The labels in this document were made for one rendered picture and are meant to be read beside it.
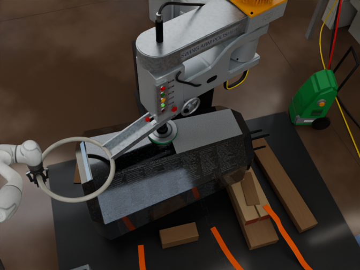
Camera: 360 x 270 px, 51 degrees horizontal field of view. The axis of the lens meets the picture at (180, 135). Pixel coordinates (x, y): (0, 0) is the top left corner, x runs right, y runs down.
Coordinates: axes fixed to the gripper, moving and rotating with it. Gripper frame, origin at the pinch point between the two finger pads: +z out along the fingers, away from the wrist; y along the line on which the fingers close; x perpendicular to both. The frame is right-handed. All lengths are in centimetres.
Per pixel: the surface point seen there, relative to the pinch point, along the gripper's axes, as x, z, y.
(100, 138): 25, 1, 45
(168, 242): -40, 67, 81
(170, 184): -18, 11, 84
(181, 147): -1, -5, 96
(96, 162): 6.8, 2.3, 37.4
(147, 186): -16, 11, 67
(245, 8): 21, -100, 129
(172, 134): 10, -8, 93
